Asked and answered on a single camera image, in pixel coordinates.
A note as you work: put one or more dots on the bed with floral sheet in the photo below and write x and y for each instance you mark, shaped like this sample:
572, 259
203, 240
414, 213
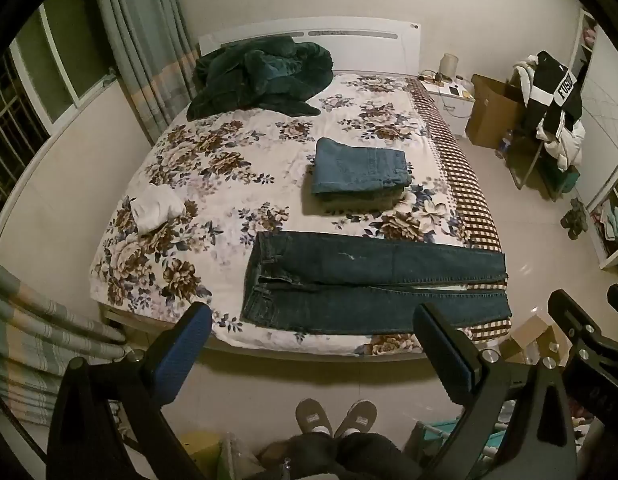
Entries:
214, 170

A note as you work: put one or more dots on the white cloth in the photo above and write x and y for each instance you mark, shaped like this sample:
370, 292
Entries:
156, 212

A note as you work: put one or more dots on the beige table lamp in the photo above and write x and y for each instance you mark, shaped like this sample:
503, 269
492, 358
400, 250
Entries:
448, 66

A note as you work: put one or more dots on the teal plastic rack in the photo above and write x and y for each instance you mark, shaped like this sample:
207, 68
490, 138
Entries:
439, 432

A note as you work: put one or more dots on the dark green plush blanket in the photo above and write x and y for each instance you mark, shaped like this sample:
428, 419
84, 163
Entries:
259, 75

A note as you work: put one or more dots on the stack of folded jeans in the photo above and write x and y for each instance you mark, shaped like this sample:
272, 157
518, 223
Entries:
359, 165

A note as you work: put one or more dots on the black and white jacket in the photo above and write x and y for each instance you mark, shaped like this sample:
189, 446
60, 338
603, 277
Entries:
551, 95

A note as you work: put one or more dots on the grey-green striped curtain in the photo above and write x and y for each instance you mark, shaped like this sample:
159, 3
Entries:
29, 330
139, 35

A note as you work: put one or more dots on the person's dark trousers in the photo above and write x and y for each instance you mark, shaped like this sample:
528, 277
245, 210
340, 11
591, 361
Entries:
349, 460

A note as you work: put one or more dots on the dark green slipper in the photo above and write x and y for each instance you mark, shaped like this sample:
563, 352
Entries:
580, 215
569, 225

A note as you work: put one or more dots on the green plastic crate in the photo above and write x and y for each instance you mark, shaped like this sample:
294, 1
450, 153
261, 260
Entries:
569, 180

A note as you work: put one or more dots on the folded grey pants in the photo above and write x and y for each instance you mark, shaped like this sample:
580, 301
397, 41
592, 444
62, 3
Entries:
349, 205

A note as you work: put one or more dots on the white bed headboard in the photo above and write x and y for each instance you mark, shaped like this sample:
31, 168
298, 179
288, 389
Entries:
349, 47

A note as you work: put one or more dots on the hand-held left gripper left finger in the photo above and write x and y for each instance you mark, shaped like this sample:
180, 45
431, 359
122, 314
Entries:
189, 342

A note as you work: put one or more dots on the small brown cardboard box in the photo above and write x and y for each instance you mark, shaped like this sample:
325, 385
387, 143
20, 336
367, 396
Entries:
529, 335

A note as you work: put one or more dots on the yellow box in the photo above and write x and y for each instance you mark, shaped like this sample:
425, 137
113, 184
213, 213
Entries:
201, 455

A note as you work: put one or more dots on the white wardrobe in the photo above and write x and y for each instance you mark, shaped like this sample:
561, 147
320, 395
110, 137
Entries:
606, 110

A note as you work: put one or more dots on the metal-legged chair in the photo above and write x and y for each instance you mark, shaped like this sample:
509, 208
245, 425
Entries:
531, 165

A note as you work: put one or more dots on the person's grey slipper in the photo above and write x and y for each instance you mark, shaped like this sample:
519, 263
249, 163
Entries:
358, 417
313, 417

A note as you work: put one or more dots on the large brown cardboard box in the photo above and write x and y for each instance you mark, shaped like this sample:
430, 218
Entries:
491, 115

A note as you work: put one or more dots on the dark blue denim pants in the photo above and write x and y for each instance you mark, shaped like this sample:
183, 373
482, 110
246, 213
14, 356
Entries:
339, 270

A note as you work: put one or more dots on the white-framed window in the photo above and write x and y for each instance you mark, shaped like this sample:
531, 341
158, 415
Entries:
44, 70

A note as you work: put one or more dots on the white puffy jacket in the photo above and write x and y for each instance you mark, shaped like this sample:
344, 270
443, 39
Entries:
564, 147

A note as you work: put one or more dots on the white nightstand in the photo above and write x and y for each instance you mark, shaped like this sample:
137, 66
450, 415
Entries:
456, 107

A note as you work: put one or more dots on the clear water bottle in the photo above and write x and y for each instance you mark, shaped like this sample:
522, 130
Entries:
505, 144

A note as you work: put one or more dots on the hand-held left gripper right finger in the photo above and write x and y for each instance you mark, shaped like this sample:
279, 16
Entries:
444, 357

